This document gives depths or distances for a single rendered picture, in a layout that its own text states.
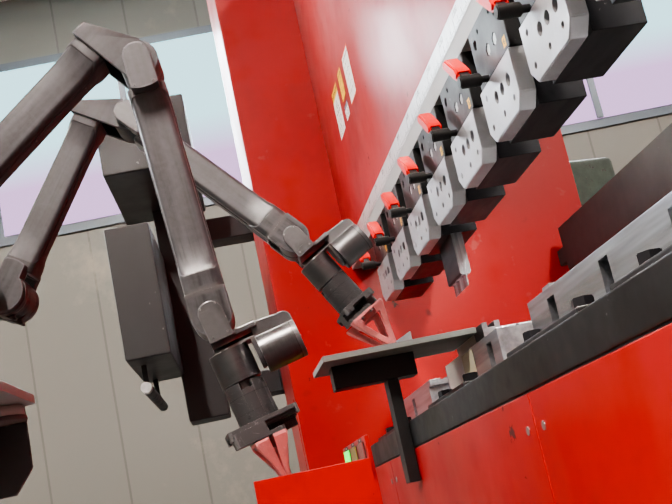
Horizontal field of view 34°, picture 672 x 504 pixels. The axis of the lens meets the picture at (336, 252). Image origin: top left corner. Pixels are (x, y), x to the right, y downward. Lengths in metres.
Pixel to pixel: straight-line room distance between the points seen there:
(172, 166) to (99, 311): 4.49
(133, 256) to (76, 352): 3.09
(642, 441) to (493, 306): 1.95
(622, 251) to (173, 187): 0.65
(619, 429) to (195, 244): 0.74
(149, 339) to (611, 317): 2.08
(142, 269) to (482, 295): 0.89
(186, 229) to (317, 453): 1.29
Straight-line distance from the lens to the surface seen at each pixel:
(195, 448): 5.87
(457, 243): 1.95
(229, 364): 1.51
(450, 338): 1.87
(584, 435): 1.08
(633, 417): 0.96
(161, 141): 1.59
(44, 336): 6.09
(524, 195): 2.98
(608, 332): 0.97
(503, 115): 1.46
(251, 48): 3.02
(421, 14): 1.80
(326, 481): 1.47
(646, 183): 2.40
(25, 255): 2.03
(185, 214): 1.55
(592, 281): 1.31
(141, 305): 2.94
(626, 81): 6.50
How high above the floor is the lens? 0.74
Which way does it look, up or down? 13 degrees up
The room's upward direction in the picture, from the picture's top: 12 degrees counter-clockwise
